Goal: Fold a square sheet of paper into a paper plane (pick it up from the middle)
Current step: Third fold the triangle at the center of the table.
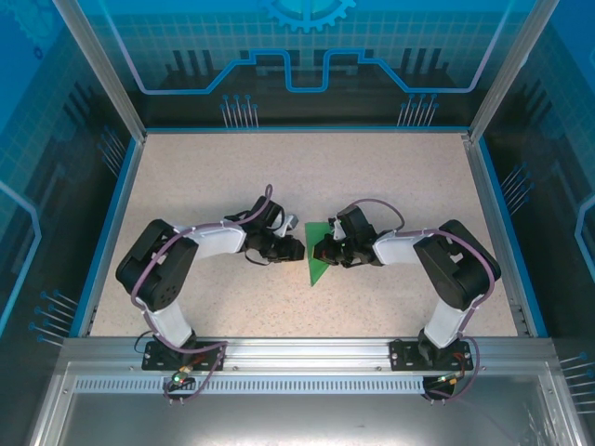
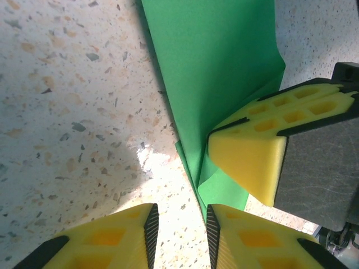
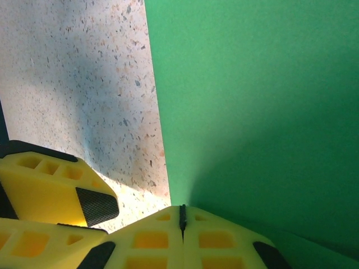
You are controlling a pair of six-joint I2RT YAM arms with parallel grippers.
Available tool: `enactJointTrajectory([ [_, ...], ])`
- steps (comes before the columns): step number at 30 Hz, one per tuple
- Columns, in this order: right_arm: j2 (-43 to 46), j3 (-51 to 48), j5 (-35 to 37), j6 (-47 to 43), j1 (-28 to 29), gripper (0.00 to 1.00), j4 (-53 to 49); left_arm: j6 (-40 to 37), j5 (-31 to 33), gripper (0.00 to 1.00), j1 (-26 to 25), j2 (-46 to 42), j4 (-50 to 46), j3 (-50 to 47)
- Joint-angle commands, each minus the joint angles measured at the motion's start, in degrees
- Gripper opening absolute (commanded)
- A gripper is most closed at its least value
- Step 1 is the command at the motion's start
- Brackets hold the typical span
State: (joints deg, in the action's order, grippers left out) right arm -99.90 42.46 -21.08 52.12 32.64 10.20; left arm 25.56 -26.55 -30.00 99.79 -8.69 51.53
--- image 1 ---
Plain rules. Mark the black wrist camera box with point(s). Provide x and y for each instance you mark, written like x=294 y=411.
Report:
x=355 y=223
x=267 y=213

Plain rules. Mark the aluminium frame post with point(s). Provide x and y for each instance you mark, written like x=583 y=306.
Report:
x=511 y=69
x=102 y=74

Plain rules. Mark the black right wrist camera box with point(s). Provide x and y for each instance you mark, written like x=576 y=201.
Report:
x=355 y=223

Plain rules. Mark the aluminium front tray panel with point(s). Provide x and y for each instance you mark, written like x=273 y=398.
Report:
x=297 y=423

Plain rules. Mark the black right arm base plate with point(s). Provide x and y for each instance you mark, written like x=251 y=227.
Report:
x=404 y=355

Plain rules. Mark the green cloth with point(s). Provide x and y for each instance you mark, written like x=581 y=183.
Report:
x=316 y=271

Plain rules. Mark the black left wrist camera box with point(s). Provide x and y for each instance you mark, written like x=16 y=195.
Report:
x=267 y=213

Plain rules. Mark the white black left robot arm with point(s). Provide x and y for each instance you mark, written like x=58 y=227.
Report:
x=158 y=269

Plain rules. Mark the aluminium mounting rail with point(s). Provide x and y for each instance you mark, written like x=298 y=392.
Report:
x=307 y=353

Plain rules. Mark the blue table border frame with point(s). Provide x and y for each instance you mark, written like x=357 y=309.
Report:
x=111 y=232

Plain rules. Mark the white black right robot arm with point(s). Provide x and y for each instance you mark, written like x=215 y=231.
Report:
x=455 y=269

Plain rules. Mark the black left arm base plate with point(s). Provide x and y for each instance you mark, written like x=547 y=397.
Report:
x=158 y=360

